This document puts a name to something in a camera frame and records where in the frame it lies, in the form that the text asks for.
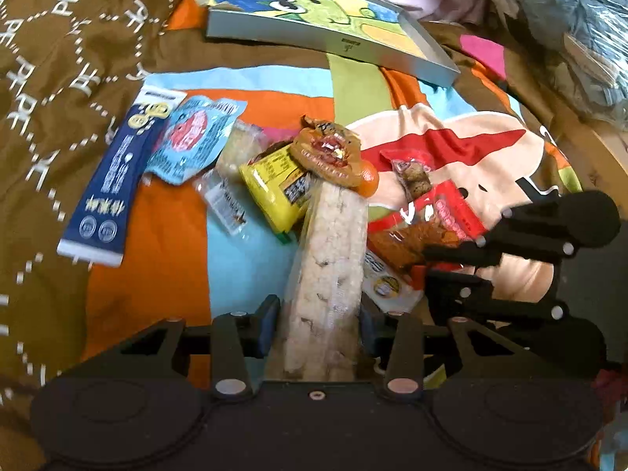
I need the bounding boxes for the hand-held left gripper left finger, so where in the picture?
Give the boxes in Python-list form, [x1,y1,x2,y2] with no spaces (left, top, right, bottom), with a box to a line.
[105,294,281,399]

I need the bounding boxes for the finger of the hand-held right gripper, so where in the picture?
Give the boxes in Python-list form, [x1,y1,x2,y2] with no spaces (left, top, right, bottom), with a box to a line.
[424,271,566,325]
[423,196,579,267]

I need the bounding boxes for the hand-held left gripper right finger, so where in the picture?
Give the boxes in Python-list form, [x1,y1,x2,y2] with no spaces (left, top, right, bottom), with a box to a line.
[360,299,533,399]

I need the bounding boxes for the red snack packet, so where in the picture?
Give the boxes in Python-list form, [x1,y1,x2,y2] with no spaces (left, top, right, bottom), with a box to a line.
[365,180,489,273]

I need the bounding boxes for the white and yellow snack packet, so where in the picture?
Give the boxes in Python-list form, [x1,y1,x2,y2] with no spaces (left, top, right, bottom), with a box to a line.
[362,250,425,315]

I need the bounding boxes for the long clear rice cracker packet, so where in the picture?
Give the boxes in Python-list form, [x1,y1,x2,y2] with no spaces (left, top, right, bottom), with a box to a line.
[282,179,370,383]

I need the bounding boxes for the red brown cookie packet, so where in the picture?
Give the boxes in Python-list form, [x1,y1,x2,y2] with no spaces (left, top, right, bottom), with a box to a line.
[380,150,435,202]

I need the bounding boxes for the small orange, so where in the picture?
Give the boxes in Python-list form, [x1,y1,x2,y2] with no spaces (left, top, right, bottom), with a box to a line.
[357,162,381,198]

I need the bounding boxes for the brown snack packet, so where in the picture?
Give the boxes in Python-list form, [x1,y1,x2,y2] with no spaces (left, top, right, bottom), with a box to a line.
[287,115,369,188]

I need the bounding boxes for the small clear rice cracker packet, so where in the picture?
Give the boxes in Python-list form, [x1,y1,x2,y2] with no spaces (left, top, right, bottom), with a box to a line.
[194,120,268,234]

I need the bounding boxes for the light blue snack packet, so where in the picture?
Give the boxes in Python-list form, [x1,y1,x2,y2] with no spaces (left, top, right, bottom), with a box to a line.
[142,97,247,186]

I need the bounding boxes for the navy blue stick packet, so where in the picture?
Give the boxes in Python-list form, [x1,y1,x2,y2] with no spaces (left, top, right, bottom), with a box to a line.
[56,86,188,268]

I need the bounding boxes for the grey cartoon print box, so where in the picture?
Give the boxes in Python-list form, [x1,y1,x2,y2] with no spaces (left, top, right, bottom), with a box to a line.
[205,0,462,86]

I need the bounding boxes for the tan board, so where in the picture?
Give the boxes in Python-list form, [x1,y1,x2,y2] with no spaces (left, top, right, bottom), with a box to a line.
[554,103,628,197]

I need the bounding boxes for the dark red cloth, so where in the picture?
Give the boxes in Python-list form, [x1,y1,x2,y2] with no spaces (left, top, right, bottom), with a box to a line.
[593,368,628,471]

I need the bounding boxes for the grey plastic bag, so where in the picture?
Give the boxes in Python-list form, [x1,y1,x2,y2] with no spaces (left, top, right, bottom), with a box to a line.
[481,0,628,119]

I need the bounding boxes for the brown printed blanket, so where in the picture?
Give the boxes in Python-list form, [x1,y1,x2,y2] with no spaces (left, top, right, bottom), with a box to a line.
[0,0,604,471]

